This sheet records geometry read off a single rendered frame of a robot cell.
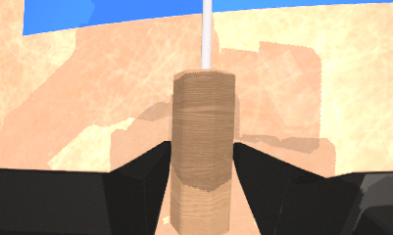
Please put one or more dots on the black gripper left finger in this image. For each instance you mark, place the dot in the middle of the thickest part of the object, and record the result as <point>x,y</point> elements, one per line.
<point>125,201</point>

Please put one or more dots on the blue flat strip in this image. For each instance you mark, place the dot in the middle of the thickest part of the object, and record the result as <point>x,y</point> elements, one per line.
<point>54,15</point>

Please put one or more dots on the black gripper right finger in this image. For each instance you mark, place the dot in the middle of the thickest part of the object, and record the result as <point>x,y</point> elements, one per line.
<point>287,200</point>

